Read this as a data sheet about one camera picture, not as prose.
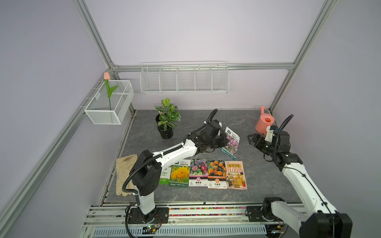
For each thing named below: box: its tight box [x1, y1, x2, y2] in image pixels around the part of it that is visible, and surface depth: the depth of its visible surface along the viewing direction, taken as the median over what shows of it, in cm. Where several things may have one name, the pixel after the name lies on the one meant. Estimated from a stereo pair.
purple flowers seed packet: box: [220, 126, 241, 159], surface depth 84 cm
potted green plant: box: [153, 98, 182, 140], surface depth 88 cm
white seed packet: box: [224, 160, 248, 190], surface depth 88 cm
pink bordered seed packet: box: [188, 159, 209, 187], surface depth 89 cm
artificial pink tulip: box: [103, 71, 119, 111], surface depth 85 cm
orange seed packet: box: [207, 159, 228, 190], surface depth 88 cm
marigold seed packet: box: [168, 164, 191, 188], surface depth 88 cm
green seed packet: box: [159, 167, 172, 185], surface depth 88 cm
